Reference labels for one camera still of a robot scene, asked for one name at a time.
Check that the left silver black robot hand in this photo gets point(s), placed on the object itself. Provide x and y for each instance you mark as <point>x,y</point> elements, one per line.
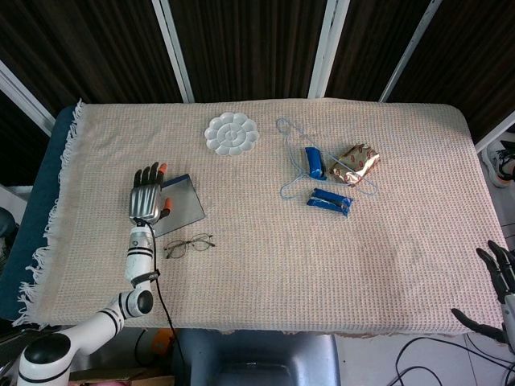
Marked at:
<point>144,201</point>

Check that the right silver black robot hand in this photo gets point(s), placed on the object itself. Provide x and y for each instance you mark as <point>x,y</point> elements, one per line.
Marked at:
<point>509,289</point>

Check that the blue glasses case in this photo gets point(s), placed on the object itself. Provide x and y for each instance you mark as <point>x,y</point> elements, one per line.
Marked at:
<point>185,205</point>

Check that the thin-framed eyeglasses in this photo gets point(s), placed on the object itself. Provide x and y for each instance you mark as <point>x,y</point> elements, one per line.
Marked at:
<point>200,242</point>

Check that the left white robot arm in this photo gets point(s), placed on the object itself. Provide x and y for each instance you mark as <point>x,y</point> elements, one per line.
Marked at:
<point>138,257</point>

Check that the dark blue table pad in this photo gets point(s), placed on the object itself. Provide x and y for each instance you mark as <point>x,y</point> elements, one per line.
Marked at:
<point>44,169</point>

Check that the white flower paint palette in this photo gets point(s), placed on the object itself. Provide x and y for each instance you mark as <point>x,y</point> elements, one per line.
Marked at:
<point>231,134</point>

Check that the white orange sneaker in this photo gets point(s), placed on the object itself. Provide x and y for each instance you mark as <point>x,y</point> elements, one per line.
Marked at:
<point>499,165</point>

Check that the beige waffle fringed cloth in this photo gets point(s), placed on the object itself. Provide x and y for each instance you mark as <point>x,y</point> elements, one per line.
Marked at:
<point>261,273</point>

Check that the orange object under table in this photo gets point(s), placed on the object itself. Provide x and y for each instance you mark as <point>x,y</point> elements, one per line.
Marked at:
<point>163,341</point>

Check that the short blue snack packet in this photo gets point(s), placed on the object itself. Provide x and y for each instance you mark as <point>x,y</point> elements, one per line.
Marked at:
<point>314,161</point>

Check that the brown cardboard box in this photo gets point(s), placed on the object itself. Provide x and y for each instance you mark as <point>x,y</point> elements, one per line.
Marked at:
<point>120,380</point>

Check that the long blue snack packet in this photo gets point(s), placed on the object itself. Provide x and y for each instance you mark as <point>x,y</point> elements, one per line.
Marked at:
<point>328,201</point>

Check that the grey blue plastic chair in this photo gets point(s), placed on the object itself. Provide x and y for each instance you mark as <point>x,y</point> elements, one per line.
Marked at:
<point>257,354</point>

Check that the gold foil snack packet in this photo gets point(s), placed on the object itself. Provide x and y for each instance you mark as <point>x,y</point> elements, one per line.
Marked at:
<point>356,163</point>

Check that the white frame post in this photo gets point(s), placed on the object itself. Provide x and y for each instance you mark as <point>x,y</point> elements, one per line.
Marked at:
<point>497,134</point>
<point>24,94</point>
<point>173,48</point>
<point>410,48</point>
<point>328,48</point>

